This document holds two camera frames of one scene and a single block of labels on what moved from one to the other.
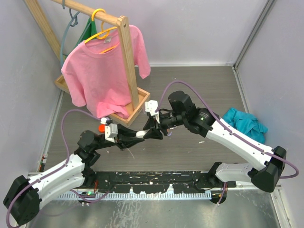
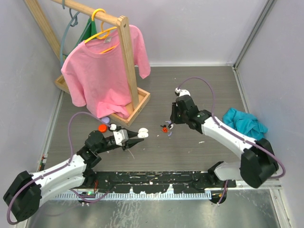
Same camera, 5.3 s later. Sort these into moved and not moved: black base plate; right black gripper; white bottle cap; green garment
Moved: right black gripper
Not moved: green garment; white bottle cap; black base plate
